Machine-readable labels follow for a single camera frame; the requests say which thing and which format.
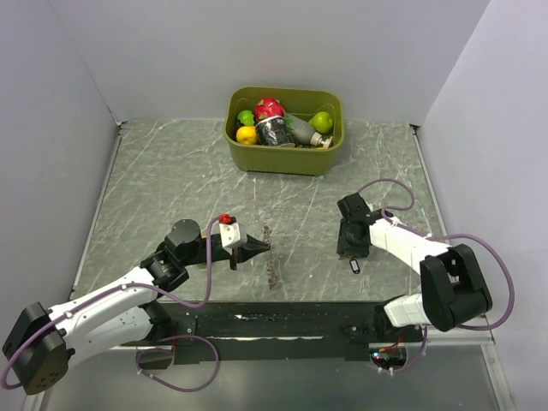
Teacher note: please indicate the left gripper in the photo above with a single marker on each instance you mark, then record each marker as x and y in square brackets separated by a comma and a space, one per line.
[245, 252]

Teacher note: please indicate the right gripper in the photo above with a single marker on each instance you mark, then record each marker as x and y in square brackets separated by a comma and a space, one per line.
[343, 246]

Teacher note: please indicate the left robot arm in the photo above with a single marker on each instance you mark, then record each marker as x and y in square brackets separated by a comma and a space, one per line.
[45, 342]

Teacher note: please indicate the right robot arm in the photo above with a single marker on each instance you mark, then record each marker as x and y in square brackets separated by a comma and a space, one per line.
[452, 286]

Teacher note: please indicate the black key tag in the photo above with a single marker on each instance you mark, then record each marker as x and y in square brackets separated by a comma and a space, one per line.
[354, 266]

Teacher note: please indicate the yellow lemon in bin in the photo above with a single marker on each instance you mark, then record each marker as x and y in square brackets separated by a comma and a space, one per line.
[247, 135]

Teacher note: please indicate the grey pump bottle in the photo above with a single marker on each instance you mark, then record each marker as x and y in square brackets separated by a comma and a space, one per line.
[305, 134]

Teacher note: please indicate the black can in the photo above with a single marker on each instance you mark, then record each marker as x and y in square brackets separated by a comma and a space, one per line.
[273, 131]

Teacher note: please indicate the green pepper toy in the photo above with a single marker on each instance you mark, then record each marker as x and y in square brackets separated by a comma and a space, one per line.
[245, 118]

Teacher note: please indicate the red dragon fruit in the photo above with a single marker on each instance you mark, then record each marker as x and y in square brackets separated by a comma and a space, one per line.
[268, 107]

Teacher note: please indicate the olive green plastic bin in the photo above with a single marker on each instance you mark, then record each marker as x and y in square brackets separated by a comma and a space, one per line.
[303, 103]

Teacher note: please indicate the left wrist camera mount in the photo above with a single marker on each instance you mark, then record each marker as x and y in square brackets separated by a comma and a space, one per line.
[232, 233]

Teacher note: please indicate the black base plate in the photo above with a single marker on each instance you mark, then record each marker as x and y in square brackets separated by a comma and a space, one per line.
[273, 331]

